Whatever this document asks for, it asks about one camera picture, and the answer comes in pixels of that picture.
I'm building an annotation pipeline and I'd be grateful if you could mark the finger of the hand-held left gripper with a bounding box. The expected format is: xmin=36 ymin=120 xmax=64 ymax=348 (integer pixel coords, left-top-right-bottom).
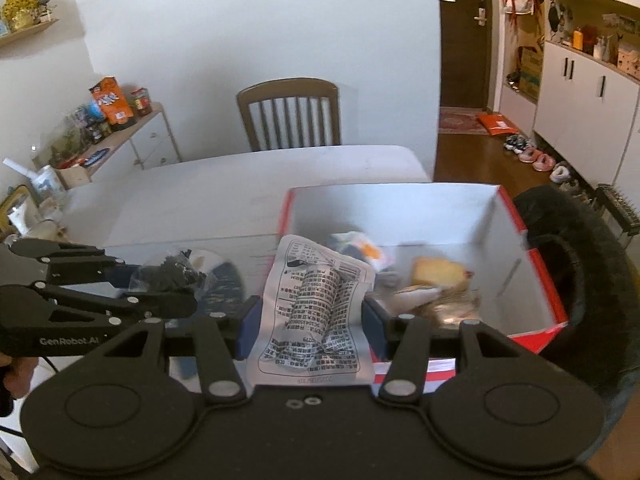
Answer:
xmin=0 ymin=283 xmax=199 ymax=334
xmin=9 ymin=238 xmax=146 ymax=283

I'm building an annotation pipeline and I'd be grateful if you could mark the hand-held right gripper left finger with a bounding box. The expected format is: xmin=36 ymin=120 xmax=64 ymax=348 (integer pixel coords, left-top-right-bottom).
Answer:
xmin=107 ymin=297 xmax=261 ymax=404

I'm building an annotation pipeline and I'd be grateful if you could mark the white sideboard cabinet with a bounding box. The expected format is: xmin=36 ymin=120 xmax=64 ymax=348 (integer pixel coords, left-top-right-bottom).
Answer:
xmin=50 ymin=102 xmax=182 ymax=187

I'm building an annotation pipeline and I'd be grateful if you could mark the white marble desktop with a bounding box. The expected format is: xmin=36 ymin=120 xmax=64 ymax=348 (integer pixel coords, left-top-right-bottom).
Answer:
xmin=0 ymin=144 xmax=433 ymax=480

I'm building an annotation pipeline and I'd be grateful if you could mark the red cardboard box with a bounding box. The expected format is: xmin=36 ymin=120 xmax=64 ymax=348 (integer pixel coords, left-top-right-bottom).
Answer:
xmin=276 ymin=184 xmax=571 ymax=392

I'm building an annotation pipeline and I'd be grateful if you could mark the white patterned pitcher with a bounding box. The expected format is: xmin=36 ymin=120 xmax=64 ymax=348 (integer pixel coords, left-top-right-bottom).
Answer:
xmin=3 ymin=157 xmax=67 ymax=203

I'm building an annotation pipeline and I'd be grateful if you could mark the round dark blue placemat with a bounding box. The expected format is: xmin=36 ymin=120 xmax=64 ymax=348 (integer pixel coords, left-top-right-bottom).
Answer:
xmin=192 ymin=259 xmax=247 ymax=313

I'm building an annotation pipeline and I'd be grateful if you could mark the patterned door rug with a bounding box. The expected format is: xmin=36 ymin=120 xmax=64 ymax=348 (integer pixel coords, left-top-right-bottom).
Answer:
xmin=438 ymin=107 xmax=493 ymax=136

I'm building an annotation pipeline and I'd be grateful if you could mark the open cardboard box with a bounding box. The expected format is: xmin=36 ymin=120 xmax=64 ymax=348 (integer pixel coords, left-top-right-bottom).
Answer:
xmin=54 ymin=159 xmax=93 ymax=190

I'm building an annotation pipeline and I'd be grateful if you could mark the dark clear packet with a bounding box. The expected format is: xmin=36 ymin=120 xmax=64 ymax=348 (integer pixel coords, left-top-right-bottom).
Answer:
xmin=129 ymin=249 xmax=207 ymax=297

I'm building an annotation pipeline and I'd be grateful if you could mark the glass jar with red contents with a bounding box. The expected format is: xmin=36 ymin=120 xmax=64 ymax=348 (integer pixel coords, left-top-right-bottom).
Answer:
xmin=130 ymin=87 xmax=153 ymax=116

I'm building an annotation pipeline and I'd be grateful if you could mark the brown wooden chair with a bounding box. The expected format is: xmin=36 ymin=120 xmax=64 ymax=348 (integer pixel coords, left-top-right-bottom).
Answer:
xmin=236 ymin=78 xmax=342 ymax=153

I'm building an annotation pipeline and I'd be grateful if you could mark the yellow flower bouquet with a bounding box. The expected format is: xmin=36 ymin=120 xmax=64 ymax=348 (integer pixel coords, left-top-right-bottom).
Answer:
xmin=1 ymin=0 xmax=41 ymax=31

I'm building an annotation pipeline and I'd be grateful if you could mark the white floor cabinet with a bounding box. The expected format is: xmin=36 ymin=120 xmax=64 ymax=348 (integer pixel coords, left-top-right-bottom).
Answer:
xmin=531 ymin=40 xmax=640 ymax=202

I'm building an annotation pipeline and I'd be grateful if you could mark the white cup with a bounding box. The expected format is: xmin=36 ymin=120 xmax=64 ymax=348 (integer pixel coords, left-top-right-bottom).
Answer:
xmin=7 ymin=206 xmax=32 ymax=235

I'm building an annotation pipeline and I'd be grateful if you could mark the dark brown door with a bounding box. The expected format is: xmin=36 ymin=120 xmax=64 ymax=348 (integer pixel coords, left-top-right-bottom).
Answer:
xmin=438 ymin=0 xmax=494 ymax=111

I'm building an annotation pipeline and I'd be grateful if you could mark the silver printed packet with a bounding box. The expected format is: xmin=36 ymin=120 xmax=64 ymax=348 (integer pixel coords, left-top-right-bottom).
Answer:
xmin=246 ymin=233 xmax=377 ymax=387

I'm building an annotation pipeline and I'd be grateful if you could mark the pink clear packet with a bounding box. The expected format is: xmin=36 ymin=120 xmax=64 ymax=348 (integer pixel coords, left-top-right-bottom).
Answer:
xmin=432 ymin=294 xmax=482 ymax=330

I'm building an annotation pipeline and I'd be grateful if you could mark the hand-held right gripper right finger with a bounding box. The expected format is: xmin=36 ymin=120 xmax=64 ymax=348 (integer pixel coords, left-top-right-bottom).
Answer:
xmin=362 ymin=300 xmax=531 ymax=405

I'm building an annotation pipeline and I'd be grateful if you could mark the person's left hand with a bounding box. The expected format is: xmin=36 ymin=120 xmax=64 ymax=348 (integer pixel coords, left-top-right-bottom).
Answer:
xmin=0 ymin=355 xmax=37 ymax=402

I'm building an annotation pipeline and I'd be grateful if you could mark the black metal rack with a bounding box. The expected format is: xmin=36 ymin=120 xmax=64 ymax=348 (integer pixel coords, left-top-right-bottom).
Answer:
xmin=594 ymin=183 xmax=640 ymax=237

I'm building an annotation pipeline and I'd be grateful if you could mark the yellow framed tray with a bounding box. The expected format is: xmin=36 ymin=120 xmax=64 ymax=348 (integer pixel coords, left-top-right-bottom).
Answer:
xmin=0 ymin=184 xmax=30 ymax=217

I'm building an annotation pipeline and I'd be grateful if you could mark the black furry seat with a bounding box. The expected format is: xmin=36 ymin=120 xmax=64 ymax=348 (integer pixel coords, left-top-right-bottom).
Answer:
xmin=511 ymin=186 xmax=632 ymax=413

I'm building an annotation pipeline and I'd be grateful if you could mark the orange parcel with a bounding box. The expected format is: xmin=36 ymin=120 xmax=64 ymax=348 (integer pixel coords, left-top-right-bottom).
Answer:
xmin=475 ymin=112 xmax=517 ymax=137

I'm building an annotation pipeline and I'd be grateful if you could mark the green printed carton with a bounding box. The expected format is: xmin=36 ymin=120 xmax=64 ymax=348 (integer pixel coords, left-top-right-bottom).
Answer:
xmin=519 ymin=47 xmax=544 ymax=99

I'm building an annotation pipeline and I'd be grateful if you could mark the yellow duck toy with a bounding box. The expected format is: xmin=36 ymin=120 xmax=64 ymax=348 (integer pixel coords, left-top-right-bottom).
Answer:
xmin=410 ymin=256 xmax=475 ymax=292

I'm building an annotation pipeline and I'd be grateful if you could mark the orange snack bag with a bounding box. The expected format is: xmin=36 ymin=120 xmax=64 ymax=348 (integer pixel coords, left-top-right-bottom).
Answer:
xmin=89 ymin=76 xmax=134 ymax=127

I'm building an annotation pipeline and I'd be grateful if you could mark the wooden wall shelf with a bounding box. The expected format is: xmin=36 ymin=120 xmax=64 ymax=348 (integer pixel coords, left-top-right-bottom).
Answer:
xmin=0 ymin=18 xmax=61 ymax=48

